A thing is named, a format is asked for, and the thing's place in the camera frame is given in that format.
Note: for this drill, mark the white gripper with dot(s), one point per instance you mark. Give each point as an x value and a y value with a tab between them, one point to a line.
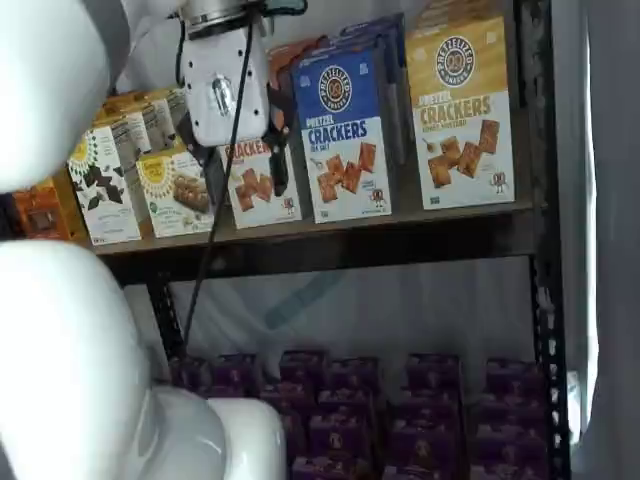
220	100

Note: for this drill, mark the yellow white pretzel crackers box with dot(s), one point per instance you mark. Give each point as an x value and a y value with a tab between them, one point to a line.
460	150

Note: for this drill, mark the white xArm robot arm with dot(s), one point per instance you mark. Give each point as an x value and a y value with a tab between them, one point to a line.
50	350

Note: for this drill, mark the yellow topped white box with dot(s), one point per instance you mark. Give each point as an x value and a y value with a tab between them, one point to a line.
170	115

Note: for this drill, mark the cream yellow snack bar box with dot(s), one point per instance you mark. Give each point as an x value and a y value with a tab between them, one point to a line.
175	200

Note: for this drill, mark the blue white pretzel crackers box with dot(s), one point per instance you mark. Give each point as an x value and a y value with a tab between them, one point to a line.
392	125
340	150
370	27

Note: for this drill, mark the white box with nutrition label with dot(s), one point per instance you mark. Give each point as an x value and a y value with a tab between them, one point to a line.
125	132

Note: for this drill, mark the white box with black leaves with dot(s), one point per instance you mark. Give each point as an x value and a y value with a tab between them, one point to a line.
105	210

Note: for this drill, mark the wooden shelf board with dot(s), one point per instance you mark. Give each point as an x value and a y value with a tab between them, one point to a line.
425	215

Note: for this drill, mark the orange brown snack box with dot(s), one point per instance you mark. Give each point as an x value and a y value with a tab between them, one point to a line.
40	210

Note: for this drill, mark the purple snack box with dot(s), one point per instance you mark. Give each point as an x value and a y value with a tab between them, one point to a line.
424	445
340	437
352	375
235	375
515	377
285	400
302	367
510	472
510	446
325	469
430	407
512	414
417	473
432	372
345	405
192	375
296	440

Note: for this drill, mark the grey curtain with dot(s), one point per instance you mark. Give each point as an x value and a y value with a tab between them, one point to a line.
615	200

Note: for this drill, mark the black metal shelving frame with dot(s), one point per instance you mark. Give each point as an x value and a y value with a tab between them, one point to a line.
547	300

